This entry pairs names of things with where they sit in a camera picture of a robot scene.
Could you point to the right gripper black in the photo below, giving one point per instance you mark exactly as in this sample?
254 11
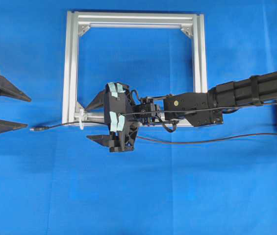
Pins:
118 106

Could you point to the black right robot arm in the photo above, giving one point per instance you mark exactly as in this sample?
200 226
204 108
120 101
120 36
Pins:
201 109

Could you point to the white zip tie loop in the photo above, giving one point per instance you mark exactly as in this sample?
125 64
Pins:
81 119

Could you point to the silver aluminium extrusion frame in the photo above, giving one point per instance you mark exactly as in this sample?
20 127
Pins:
79 23

